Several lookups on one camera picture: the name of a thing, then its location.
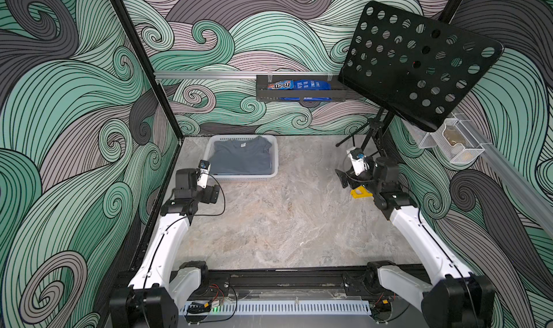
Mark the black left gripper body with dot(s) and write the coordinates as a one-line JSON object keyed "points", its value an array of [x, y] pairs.
{"points": [[207, 195]]}

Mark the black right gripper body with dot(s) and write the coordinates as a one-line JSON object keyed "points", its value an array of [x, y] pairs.
{"points": [[345, 177]]}

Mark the grey t-shirt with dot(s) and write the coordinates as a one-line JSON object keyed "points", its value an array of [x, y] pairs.
{"points": [[242, 157]]}

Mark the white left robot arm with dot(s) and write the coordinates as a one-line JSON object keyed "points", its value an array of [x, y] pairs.
{"points": [[153, 297]]}

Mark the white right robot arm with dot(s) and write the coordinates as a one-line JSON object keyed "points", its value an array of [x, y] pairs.
{"points": [[454, 296]]}

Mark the white plastic laundry basket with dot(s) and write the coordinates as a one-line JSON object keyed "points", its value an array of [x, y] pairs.
{"points": [[274, 153]]}

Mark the yellow triangular plastic tool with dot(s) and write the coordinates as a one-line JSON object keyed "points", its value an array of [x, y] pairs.
{"points": [[360, 192]]}

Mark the blue candy packet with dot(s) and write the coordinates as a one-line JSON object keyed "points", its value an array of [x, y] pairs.
{"points": [[300, 85]]}

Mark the black perforated music stand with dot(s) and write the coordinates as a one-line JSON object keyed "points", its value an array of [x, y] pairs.
{"points": [[413, 67]]}

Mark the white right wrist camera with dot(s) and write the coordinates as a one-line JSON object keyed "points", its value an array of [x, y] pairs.
{"points": [[358, 160]]}

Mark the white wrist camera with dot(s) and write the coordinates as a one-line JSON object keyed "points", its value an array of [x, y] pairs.
{"points": [[203, 174], [358, 160]]}

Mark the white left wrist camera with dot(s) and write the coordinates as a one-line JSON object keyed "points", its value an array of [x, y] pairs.
{"points": [[203, 174]]}

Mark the black vertical frame post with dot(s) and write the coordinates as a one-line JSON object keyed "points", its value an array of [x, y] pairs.
{"points": [[158, 90]]}

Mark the black wall shelf tray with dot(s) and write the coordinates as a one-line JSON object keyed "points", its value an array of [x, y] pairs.
{"points": [[338, 91]]}

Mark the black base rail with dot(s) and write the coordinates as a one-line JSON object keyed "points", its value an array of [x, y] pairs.
{"points": [[353, 281]]}

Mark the clear plastic wall bin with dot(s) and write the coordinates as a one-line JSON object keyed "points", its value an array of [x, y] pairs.
{"points": [[456, 142]]}

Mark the white perforated cable duct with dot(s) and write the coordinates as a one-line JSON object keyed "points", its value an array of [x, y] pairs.
{"points": [[293, 307]]}

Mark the aluminium wall rail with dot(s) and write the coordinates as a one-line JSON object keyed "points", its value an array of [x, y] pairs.
{"points": [[538, 207], [232, 75]]}

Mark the aluminium right wall rail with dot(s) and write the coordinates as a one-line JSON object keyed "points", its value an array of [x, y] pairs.
{"points": [[538, 207]]}

